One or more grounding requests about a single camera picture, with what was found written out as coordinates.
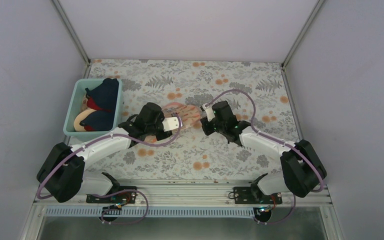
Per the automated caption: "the floral patterned table mat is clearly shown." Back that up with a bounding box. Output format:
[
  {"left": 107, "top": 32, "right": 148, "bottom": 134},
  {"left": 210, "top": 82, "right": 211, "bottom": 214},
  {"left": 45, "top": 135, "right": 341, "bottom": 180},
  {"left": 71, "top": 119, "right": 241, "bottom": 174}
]
[{"left": 86, "top": 59, "right": 299, "bottom": 180}]

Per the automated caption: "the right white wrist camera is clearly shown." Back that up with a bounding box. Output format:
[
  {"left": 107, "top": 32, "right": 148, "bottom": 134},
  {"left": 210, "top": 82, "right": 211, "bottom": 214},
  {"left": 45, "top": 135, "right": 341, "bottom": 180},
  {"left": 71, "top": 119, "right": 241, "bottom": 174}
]
[{"left": 200, "top": 103, "right": 215, "bottom": 122}]

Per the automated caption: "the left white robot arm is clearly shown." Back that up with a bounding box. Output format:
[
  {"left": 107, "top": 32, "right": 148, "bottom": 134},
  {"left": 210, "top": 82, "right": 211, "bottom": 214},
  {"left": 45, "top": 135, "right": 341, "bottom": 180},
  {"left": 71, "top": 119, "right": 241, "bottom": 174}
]
[{"left": 35, "top": 102, "right": 183, "bottom": 203}]

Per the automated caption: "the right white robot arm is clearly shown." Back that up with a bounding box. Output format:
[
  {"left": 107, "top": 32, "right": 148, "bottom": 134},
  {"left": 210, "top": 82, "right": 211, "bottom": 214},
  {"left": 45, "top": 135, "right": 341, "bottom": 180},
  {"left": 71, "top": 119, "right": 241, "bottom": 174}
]
[{"left": 200, "top": 101, "right": 327, "bottom": 204}]

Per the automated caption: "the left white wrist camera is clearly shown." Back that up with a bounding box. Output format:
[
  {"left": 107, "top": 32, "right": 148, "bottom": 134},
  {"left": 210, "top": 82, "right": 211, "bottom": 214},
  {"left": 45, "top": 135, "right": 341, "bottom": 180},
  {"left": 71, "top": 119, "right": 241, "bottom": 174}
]
[{"left": 162, "top": 116, "right": 183, "bottom": 132}]

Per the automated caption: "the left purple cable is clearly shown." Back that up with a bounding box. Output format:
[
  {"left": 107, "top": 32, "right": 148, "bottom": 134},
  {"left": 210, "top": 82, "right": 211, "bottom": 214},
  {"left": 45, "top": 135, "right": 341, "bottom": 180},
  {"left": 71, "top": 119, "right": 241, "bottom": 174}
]
[{"left": 36, "top": 112, "right": 184, "bottom": 200}]

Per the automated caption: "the navy red bra upper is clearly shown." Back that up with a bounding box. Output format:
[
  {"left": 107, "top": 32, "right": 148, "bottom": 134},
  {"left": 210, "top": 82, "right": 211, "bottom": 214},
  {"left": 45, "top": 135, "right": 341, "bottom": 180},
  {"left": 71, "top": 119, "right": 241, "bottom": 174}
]
[{"left": 85, "top": 78, "right": 119, "bottom": 112}]

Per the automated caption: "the purple cable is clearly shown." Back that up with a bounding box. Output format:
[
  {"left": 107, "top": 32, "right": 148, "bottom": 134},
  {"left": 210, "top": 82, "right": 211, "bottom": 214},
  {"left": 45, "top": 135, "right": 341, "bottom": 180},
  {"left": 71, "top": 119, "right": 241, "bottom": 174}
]
[
  {"left": 208, "top": 88, "right": 326, "bottom": 225},
  {"left": 36, "top": 112, "right": 184, "bottom": 200}
]

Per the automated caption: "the aluminium front rail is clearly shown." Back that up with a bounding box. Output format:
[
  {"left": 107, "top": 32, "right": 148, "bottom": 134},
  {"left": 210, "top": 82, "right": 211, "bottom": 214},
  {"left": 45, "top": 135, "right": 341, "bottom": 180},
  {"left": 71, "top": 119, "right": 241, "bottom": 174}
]
[{"left": 33, "top": 179, "right": 333, "bottom": 207}]

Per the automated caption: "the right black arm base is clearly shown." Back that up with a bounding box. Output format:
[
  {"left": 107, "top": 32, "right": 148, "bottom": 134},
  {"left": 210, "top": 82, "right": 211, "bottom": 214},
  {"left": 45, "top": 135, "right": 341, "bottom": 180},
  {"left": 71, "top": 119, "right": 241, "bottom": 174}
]
[{"left": 227, "top": 186, "right": 283, "bottom": 222}]

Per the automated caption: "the navy beige bra lower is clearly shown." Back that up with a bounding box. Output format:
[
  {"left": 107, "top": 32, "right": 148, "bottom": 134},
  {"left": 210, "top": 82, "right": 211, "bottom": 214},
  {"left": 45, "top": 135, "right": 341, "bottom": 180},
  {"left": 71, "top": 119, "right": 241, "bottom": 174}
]
[{"left": 73, "top": 108, "right": 115, "bottom": 132}]

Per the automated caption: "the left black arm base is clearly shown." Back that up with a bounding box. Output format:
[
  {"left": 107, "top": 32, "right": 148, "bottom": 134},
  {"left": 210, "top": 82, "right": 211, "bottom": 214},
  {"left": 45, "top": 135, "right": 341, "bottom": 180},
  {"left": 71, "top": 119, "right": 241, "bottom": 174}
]
[{"left": 86, "top": 186, "right": 137, "bottom": 222}]

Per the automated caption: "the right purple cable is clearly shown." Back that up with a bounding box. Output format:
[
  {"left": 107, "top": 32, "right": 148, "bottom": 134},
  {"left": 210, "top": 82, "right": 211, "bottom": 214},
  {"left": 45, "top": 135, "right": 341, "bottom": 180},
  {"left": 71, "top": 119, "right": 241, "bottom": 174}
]
[{"left": 208, "top": 88, "right": 326, "bottom": 225}]

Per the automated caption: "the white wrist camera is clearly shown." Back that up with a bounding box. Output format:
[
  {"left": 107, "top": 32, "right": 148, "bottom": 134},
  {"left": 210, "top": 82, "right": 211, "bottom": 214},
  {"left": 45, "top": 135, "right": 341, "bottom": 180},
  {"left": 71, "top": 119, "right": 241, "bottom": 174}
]
[
  {"left": 200, "top": 103, "right": 215, "bottom": 122},
  {"left": 162, "top": 116, "right": 183, "bottom": 132}
]

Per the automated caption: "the light blue plastic bin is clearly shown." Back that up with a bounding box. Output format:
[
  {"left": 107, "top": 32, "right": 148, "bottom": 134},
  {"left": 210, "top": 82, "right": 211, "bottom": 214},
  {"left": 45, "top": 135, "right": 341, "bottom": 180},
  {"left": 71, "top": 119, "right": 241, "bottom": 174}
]
[{"left": 63, "top": 78, "right": 123, "bottom": 142}]

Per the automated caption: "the peach floral mesh laundry bag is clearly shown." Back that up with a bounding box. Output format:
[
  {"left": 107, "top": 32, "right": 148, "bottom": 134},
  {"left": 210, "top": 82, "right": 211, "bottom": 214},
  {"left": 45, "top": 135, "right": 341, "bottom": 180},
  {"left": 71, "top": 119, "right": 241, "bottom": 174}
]
[{"left": 161, "top": 102, "right": 201, "bottom": 135}]

